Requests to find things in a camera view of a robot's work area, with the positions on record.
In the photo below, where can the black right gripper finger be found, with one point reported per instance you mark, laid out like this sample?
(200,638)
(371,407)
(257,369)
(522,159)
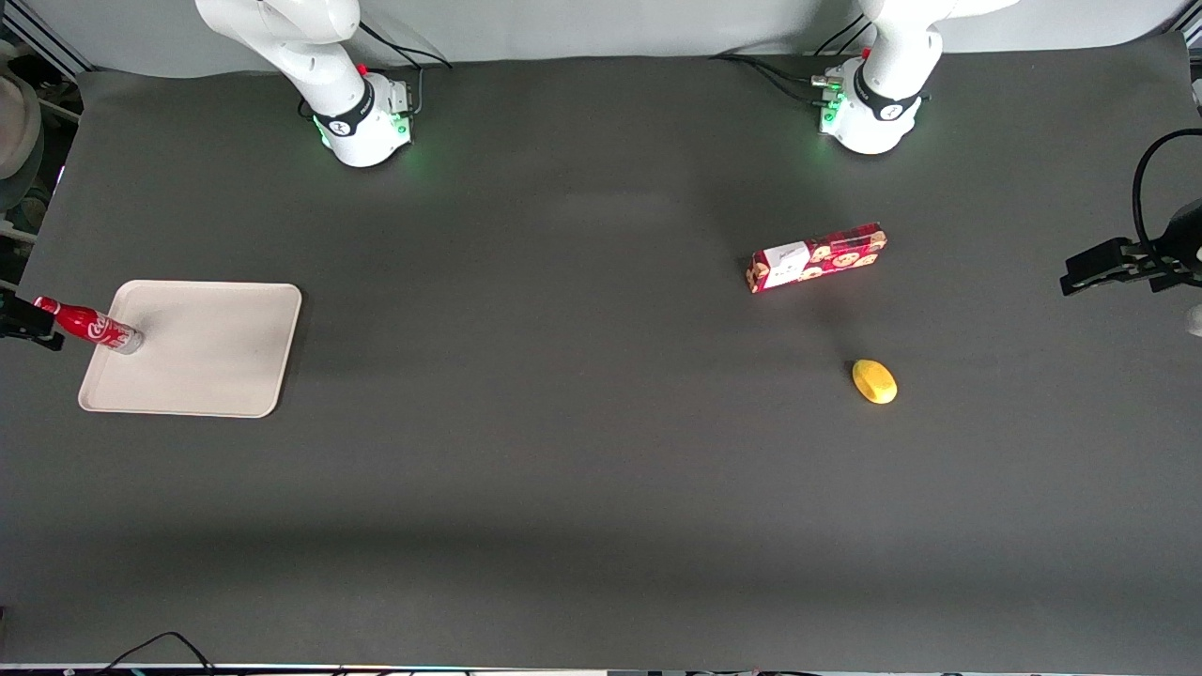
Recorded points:
(33,332)
(17,312)

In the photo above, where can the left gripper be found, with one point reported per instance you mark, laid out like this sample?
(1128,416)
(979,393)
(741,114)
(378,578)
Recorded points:
(1179,246)

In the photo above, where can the red coke bottle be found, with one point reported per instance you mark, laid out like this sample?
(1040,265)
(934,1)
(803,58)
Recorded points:
(94,327)

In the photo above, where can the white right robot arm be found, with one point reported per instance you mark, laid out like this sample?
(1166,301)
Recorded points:
(352,113)

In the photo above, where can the beige plastic tray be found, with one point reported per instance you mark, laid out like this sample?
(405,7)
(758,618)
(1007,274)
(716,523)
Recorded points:
(207,357)

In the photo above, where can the beige round object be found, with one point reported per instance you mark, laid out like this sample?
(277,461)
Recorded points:
(17,122)

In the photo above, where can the yellow lemon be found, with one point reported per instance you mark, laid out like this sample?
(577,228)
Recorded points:
(874,381)

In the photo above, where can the red cookie box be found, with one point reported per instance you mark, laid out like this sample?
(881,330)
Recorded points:
(817,257)

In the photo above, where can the dark grey table mat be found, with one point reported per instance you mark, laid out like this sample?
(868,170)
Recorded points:
(601,469)

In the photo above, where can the aluminium frame rail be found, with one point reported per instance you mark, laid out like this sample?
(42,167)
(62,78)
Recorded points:
(52,42)
(1193,33)

